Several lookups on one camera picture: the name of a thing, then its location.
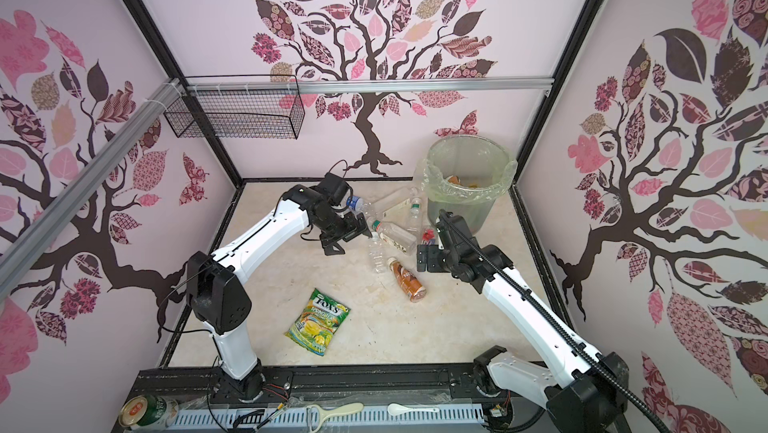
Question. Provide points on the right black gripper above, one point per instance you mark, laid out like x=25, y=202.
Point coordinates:
x=431, y=265

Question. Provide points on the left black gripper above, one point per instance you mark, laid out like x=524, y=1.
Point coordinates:
x=352, y=230

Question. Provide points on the large clear square bottle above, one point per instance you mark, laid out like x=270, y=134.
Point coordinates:
x=395, y=235

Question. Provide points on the brown tea bottle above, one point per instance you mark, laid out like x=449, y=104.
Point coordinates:
x=407, y=281

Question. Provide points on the clear ribbed water bottle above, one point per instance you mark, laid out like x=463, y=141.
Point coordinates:
x=377, y=254

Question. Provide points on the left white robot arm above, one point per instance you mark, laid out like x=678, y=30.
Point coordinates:
x=216, y=281

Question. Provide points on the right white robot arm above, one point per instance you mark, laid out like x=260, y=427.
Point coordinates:
x=578, y=386

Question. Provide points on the green lined trash bin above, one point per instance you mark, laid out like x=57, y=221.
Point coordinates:
x=485, y=168

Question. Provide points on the blue cap Fiji bottle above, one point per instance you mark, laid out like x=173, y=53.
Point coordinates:
x=428, y=236

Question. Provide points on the green label small bottle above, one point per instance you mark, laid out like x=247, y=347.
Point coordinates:
x=413, y=219

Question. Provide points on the clear capless bottle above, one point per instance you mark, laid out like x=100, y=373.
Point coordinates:
x=397, y=198

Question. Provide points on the Fox's candy bag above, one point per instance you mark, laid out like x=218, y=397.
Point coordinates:
x=317, y=324

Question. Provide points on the white plastic spoon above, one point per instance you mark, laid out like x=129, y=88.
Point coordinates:
x=397, y=410

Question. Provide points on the cream plastic peeler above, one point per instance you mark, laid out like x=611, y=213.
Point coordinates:
x=333, y=412

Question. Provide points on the green drink can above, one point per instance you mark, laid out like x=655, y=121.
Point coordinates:
x=148, y=412

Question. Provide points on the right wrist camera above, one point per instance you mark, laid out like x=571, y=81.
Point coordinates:
x=450, y=228

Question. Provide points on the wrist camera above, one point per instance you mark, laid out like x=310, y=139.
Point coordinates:
x=335, y=188
x=450, y=228

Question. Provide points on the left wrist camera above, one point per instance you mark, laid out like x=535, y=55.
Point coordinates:
x=335, y=188

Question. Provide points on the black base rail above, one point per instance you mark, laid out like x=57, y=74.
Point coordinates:
x=372, y=380

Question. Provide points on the black wire wall basket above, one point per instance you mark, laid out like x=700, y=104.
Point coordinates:
x=238, y=106

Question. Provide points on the white slotted cable duct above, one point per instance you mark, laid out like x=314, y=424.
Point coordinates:
x=302, y=419

